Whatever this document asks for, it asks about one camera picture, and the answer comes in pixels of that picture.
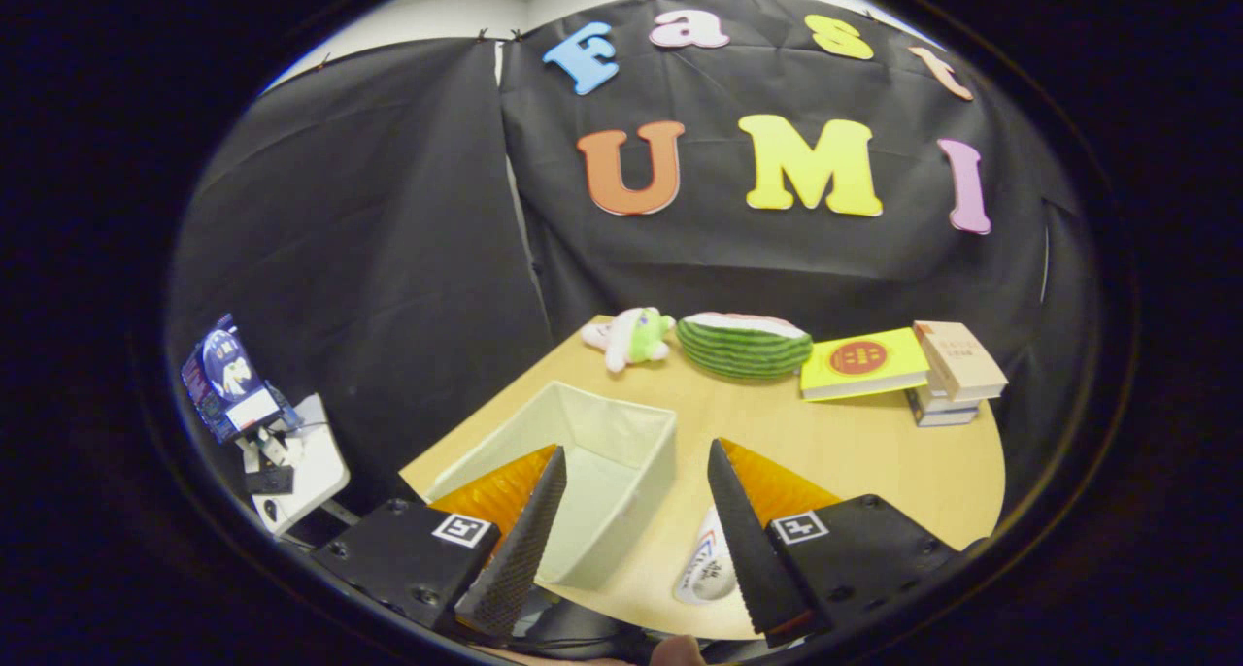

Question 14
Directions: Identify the yellow book with red circle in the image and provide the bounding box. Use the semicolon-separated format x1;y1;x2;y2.
799;327;931;402

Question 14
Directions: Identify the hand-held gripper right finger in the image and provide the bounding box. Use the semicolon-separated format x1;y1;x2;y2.
706;438;972;648

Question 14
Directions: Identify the watermelon slice plush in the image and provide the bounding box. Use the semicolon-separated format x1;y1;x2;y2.
676;312;815;382

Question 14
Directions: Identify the tan cover book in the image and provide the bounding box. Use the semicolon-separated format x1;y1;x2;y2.
913;320;1009;403

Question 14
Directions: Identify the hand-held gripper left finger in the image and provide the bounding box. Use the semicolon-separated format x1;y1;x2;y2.
311;443;569;643

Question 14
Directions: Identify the white canvas shoe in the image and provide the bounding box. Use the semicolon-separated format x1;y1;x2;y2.
673;506;739;606

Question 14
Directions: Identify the white book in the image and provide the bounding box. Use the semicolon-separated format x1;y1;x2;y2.
916;383;984;416

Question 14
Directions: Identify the beige fabric storage box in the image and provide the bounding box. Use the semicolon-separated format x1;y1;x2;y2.
425;382;679;590

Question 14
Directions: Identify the grey book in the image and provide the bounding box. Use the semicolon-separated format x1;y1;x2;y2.
907;388;980;428

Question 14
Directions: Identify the pink and green plush toy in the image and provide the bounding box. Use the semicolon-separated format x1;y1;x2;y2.
581;307;676;374

